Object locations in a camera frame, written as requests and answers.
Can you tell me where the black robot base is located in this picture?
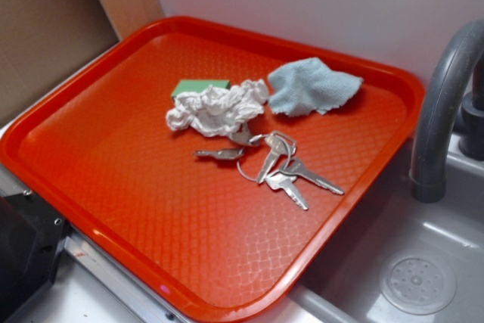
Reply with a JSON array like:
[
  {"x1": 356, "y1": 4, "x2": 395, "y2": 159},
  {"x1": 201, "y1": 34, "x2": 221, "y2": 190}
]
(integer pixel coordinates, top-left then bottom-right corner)
[{"x1": 1, "y1": 190, "x2": 69, "y2": 322}]

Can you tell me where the silver key under cloth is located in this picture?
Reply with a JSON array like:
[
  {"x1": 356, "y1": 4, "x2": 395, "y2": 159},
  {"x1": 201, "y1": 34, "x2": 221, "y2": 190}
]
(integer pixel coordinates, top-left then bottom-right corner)
[{"x1": 228, "y1": 123, "x2": 259, "y2": 148}]

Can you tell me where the crumpled white cloth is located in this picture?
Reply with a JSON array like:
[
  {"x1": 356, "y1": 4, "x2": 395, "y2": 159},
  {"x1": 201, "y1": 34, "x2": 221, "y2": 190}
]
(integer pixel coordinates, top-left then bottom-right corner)
[{"x1": 166, "y1": 79, "x2": 269, "y2": 137}]

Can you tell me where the light blue cloth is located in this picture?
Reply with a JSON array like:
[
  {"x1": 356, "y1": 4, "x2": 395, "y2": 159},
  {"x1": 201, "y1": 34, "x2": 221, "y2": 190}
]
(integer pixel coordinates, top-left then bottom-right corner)
[{"x1": 268, "y1": 57, "x2": 364, "y2": 117}]

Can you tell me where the silver key left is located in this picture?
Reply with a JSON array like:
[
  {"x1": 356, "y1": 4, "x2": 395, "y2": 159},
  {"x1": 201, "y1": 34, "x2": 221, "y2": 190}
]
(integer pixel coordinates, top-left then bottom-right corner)
[{"x1": 194, "y1": 148, "x2": 244, "y2": 160}]

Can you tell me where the silver key upright middle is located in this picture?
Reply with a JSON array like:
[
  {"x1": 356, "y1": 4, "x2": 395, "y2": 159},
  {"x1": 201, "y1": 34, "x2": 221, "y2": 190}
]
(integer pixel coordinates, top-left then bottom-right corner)
[{"x1": 256, "y1": 134, "x2": 287, "y2": 184}]

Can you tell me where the silver key lower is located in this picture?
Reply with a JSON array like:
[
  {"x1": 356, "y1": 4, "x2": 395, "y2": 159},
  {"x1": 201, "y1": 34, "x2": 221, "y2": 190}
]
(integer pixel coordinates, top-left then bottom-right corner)
[{"x1": 264, "y1": 172, "x2": 309, "y2": 210}]

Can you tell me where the silver key pointing right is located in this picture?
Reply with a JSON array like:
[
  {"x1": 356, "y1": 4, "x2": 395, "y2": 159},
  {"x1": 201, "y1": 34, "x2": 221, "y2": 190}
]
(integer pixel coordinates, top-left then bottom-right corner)
[{"x1": 281, "y1": 157, "x2": 345, "y2": 195}]

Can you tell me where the green rectangular block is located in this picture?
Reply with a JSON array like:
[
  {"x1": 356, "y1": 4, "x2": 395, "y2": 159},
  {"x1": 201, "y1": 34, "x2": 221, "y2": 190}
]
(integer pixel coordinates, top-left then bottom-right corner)
[{"x1": 171, "y1": 79, "x2": 231, "y2": 99}]

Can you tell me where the orange plastic tray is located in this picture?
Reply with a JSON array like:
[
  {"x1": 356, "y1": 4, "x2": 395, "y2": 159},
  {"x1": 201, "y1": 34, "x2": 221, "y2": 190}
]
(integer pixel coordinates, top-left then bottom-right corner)
[{"x1": 1, "y1": 17, "x2": 424, "y2": 322}]

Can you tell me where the grey plastic sink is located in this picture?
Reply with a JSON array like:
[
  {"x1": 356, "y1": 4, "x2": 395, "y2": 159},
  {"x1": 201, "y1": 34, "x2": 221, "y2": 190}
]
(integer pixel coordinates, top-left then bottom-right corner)
[{"x1": 290, "y1": 129, "x2": 484, "y2": 323}]

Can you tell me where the grey faucet spout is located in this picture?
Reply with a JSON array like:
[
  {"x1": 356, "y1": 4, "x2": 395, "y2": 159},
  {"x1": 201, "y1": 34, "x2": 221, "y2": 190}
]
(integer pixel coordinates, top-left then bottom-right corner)
[{"x1": 409, "y1": 19, "x2": 483, "y2": 203}]

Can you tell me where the brown cardboard panel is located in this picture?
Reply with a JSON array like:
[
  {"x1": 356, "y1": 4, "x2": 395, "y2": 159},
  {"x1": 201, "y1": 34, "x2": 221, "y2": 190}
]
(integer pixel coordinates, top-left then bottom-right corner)
[{"x1": 1, "y1": 0, "x2": 164, "y2": 125}]

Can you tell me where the grey sink drain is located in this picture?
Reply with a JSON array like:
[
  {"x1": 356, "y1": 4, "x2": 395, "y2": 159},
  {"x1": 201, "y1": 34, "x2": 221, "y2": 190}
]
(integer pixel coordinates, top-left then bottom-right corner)
[{"x1": 379, "y1": 250, "x2": 457, "y2": 315}]

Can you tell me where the metal key ring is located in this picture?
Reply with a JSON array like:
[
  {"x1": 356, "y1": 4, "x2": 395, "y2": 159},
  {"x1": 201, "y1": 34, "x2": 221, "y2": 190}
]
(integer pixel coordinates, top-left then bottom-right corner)
[{"x1": 236, "y1": 130, "x2": 298, "y2": 182}]

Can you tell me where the metal rail strip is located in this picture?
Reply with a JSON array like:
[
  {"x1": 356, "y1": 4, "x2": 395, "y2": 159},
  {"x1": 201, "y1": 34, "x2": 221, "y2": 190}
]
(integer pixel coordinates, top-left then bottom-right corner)
[{"x1": 64, "y1": 229, "x2": 190, "y2": 322}]

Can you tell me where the dark faucet handle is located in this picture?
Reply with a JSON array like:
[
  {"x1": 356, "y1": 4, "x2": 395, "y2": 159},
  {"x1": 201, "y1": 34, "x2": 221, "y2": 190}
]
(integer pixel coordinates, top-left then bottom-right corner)
[{"x1": 458, "y1": 71, "x2": 483, "y2": 161}]

